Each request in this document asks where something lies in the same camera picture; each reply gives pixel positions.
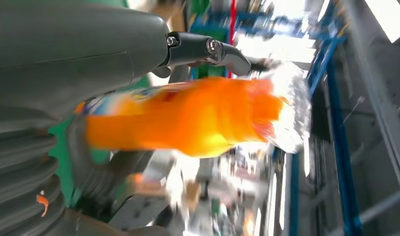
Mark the blue metal shelf rack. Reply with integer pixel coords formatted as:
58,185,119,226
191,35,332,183
186,0,364,236

